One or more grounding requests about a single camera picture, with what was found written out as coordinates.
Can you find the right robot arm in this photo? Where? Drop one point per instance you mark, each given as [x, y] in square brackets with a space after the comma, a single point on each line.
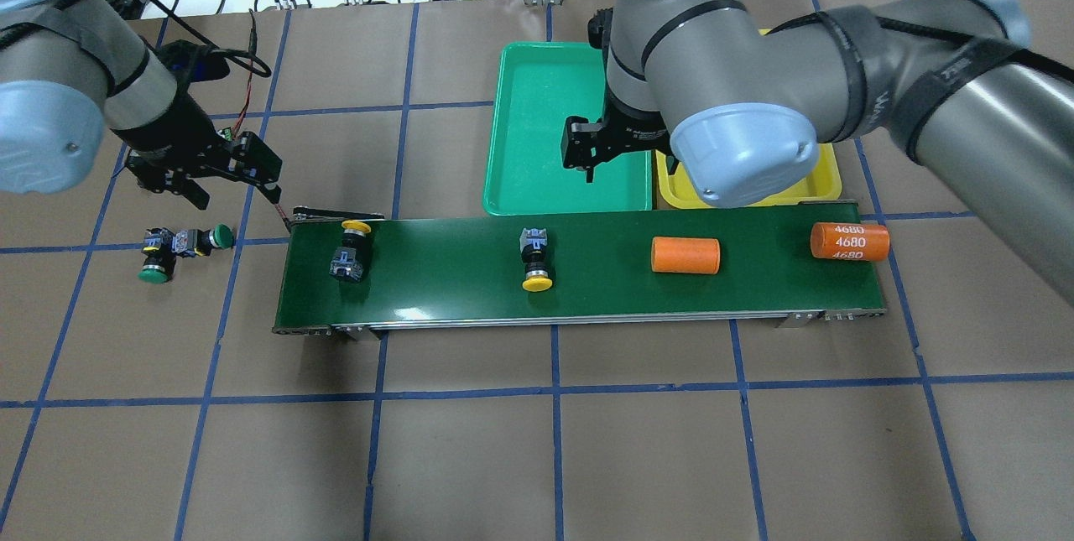
[954, 82]

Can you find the green push button right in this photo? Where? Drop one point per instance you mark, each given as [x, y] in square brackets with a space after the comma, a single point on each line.
[194, 242]

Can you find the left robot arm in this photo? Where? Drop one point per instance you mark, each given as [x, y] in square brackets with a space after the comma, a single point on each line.
[73, 69]

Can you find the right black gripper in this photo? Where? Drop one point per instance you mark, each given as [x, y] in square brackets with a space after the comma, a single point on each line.
[618, 131]

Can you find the yellow push button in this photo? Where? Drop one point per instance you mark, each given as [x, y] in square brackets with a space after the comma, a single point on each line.
[353, 255]
[534, 252]

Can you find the green plastic tray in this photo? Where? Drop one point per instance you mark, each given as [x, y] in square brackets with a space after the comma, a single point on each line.
[540, 85]

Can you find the green push button left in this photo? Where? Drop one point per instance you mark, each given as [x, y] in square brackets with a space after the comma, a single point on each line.
[159, 259]

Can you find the orange cylinder marked 4680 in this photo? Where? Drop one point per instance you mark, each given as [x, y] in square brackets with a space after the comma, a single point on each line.
[843, 241]

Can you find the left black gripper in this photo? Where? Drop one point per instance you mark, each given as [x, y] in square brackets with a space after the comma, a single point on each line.
[170, 129]

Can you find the green conveyor belt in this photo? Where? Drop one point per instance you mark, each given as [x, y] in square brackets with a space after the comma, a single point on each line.
[467, 271]

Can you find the plain orange cylinder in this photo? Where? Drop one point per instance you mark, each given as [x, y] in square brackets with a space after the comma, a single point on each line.
[687, 255]

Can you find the green push button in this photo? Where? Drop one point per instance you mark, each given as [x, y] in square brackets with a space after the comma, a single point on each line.
[159, 259]
[194, 242]

